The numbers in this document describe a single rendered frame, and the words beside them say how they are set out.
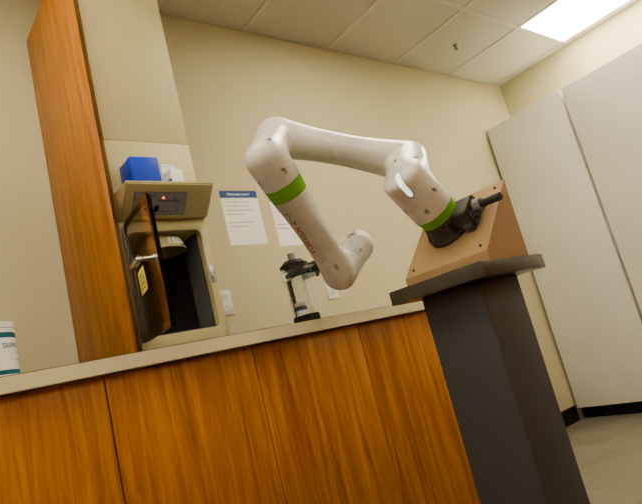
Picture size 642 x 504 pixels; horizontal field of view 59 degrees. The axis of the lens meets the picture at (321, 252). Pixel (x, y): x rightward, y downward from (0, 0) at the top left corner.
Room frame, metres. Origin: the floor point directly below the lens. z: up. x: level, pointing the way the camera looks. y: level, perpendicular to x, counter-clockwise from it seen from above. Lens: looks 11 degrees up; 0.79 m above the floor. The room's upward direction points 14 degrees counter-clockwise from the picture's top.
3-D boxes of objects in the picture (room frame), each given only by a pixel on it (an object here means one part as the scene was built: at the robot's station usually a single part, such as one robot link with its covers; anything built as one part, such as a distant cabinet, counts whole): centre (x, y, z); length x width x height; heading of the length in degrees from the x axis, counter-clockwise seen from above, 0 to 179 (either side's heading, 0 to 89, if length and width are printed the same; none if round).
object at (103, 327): (1.89, 0.78, 1.64); 0.49 x 0.03 x 1.40; 41
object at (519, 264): (1.64, -0.39, 0.92); 0.32 x 0.32 x 0.04; 44
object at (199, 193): (1.88, 0.47, 1.46); 0.32 x 0.12 x 0.10; 131
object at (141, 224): (1.69, 0.53, 1.19); 0.30 x 0.01 x 0.40; 34
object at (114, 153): (2.02, 0.59, 1.32); 0.32 x 0.25 x 0.77; 131
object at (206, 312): (2.02, 0.59, 1.19); 0.26 x 0.24 x 0.35; 131
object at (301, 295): (2.09, 0.11, 1.06); 0.11 x 0.11 x 0.21
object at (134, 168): (1.83, 0.53, 1.55); 0.10 x 0.10 x 0.09; 41
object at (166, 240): (2.01, 0.56, 1.34); 0.18 x 0.18 x 0.05
